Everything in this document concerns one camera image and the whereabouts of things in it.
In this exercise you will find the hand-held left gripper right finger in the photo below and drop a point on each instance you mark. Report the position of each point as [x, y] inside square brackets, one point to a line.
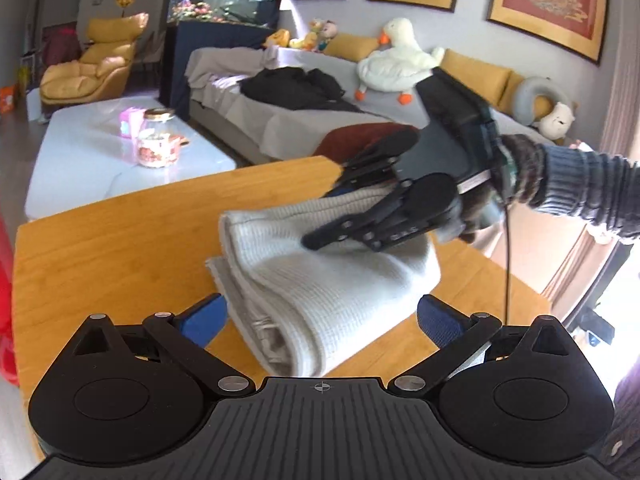
[436, 323]

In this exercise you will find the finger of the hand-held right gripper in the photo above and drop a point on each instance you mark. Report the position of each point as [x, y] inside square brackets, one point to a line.
[360, 170]
[350, 230]

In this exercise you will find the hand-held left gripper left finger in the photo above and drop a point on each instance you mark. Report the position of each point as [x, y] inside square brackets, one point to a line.
[206, 317]

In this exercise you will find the white knitted towel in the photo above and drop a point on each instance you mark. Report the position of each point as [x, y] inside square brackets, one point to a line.
[325, 285]

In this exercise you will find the person's right forearm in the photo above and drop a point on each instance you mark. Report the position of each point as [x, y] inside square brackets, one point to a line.
[575, 185]

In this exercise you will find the black clothes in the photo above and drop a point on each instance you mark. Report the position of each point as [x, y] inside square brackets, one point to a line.
[290, 87]

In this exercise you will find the person's right hand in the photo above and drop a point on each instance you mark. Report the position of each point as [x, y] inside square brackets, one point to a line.
[475, 222]

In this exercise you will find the dark red cushion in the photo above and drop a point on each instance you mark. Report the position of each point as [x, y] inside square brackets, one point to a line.
[350, 137]

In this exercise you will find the yellow cushion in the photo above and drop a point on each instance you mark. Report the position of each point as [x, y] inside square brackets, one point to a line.
[350, 45]
[475, 75]
[511, 91]

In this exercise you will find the grey neck pillow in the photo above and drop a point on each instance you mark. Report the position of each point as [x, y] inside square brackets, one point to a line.
[522, 102]

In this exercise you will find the white goose plush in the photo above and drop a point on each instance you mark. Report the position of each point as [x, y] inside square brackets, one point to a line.
[395, 67]

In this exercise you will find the grey sofa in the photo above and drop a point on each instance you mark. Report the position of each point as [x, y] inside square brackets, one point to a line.
[280, 115]

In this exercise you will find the white cow plush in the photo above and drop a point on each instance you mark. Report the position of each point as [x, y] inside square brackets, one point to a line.
[555, 122]

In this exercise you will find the yellow duck plush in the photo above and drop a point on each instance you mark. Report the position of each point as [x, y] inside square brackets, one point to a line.
[306, 41]

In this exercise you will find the pink pig plush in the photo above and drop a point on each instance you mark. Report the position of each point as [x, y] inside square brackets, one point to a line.
[326, 30]

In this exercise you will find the orange plush toy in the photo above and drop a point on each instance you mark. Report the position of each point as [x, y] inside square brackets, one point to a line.
[277, 37]

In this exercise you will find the large red framed picture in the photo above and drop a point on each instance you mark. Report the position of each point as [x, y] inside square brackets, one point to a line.
[550, 0]

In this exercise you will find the beige blanket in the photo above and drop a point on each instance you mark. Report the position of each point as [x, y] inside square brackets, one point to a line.
[225, 60]

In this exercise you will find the white coffee table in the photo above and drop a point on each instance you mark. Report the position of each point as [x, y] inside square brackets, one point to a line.
[85, 160]

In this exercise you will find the red cloth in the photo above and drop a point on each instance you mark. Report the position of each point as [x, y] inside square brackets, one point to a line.
[6, 285]

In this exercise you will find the glass jar with gold lid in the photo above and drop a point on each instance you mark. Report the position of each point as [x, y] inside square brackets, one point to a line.
[157, 120]

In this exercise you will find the dark cabinet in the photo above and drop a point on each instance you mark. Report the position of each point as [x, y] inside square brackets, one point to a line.
[200, 40]

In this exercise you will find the pink box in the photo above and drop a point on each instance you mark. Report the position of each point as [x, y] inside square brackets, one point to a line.
[129, 122]

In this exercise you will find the glass fish tank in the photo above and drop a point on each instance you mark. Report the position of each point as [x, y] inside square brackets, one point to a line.
[225, 5]

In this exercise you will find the person's dark clothing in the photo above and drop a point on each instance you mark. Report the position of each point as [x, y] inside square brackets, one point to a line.
[627, 420]

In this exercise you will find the yellow armchair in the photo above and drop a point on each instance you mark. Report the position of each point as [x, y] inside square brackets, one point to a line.
[95, 70]

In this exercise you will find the orange box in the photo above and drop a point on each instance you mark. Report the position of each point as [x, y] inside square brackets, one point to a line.
[7, 100]

